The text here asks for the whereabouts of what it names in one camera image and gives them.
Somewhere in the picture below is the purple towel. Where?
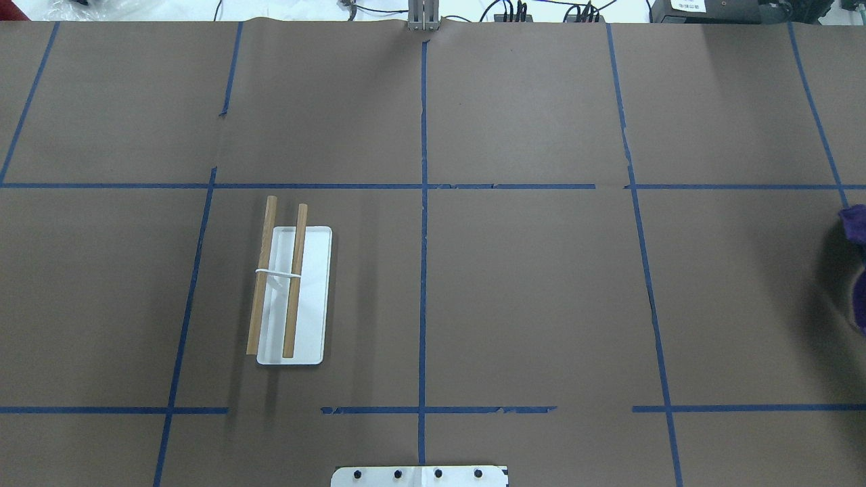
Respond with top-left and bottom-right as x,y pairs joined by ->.
839,204 -> 865,336

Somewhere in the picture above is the white wooden towel rack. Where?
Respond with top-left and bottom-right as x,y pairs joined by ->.
246,196 -> 333,367

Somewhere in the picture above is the black power box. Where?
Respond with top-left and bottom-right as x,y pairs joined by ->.
650,1 -> 762,24

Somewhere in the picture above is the aluminium frame post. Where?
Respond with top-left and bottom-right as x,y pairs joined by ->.
407,0 -> 441,31

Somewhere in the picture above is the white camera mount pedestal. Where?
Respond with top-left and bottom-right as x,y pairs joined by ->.
330,465 -> 510,486

